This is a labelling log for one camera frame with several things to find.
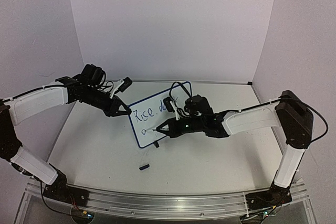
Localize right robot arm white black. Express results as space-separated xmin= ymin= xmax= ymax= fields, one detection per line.
xmin=153 ymin=90 xmax=314 ymax=190

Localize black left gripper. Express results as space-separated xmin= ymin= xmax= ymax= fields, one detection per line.
xmin=82 ymin=86 xmax=132 ymax=117

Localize blue marker cap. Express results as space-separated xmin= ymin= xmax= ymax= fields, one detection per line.
xmin=139 ymin=164 xmax=150 ymax=170

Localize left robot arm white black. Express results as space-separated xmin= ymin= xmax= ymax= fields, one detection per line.
xmin=1 ymin=64 xmax=132 ymax=200

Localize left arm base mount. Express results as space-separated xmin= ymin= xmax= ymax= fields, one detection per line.
xmin=43 ymin=174 xmax=89 ymax=207

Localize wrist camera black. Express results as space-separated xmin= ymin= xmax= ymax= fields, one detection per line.
xmin=163 ymin=97 xmax=174 ymax=112
xmin=119 ymin=77 xmax=133 ymax=93

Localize blue framed whiteboard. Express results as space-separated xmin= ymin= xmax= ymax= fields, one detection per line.
xmin=129 ymin=84 xmax=188 ymax=148

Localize right camera black cable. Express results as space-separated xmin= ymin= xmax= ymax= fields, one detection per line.
xmin=169 ymin=81 xmax=194 ymax=101

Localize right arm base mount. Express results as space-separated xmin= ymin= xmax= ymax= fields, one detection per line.
xmin=246 ymin=184 xmax=292 ymax=210

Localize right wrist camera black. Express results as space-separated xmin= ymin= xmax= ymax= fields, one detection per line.
xmin=163 ymin=97 xmax=174 ymax=112

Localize white blue marker pen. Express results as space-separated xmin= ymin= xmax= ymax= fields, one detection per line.
xmin=144 ymin=127 xmax=169 ymax=132

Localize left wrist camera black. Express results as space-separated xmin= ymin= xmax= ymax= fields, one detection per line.
xmin=119 ymin=77 xmax=133 ymax=93

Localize wire whiteboard stand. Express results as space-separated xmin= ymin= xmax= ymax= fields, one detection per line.
xmin=154 ymin=141 xmax=160 ymax=148

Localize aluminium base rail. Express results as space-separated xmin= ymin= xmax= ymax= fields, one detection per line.
xmin=14 ymin=179 xmax=317 ymax=223

